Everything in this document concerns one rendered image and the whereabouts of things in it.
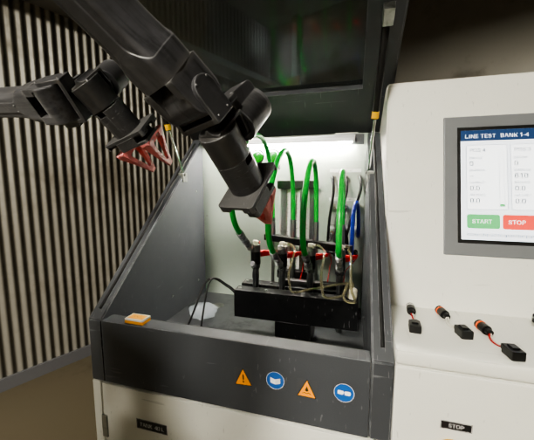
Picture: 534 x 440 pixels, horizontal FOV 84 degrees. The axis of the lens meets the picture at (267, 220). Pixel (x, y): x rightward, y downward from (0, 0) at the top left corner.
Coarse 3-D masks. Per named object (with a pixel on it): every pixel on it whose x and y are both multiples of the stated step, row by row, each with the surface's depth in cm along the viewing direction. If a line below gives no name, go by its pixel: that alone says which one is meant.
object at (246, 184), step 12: (252, 156) 44; (216, 168) 44; (240, 168) 43; (252, 168) 44; (264, 168) 49; (276, 168) 50; (228, 180) 44; (240, 180) 44; (252, 180) 45; (264, 180) 47; (228, 192) 48; (240, 192) 46; (252, 192) 46; (228, 204) 46; (240, 204) 45; (252, 204) 44
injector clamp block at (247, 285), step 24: (240, 288) 86; (264, 288) 86; (288, 288) 87; (240, 312) 85; (264, 312) 83; (288, 312) 81; (312, 312) 79; (336, 312) 78; (288, 336) 82; (312, 336) 86
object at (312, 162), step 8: (312, 160) 77; (312, 168) 87; (304, 184) 70; (304, 192) 68; (304, 200) 68; (304, 208) 67; (304, 216) 67; (304, 224) 67; (304, 232) 67; (304, 240) 68; (304, 248) 69; (304, 256) 71; (304, 264) 77
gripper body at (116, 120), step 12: (108, 108) 54; (120, 108) 55; (108, 120) 55; (120, 120) 56; (132, 120) 57; (144, 120) 58; (120, 132) 57; (132, 132) 57; (144, 132) 56; (108, 144) 59
